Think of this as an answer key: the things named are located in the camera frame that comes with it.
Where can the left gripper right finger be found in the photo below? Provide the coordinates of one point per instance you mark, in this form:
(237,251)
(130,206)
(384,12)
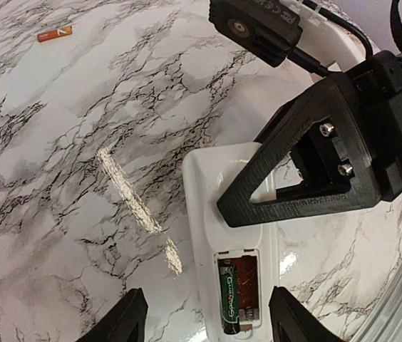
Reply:
(292,322)

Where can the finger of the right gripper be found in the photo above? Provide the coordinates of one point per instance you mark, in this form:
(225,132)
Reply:
(314,162)
(273,122)

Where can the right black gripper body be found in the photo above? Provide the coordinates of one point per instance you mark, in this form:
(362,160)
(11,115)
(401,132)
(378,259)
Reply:
(378,82)

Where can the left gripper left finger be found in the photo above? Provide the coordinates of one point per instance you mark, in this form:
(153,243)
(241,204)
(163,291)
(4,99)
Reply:
(125,321)

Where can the white remote control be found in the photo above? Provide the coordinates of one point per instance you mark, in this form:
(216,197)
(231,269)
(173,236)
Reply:
(207,173)

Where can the green black battery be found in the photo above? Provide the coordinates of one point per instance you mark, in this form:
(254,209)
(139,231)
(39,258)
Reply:
(229,299)

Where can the orange battery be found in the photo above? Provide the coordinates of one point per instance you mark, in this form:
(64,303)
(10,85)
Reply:
(56,33)

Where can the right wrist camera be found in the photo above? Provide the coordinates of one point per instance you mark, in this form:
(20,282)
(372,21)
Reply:
(267,29)

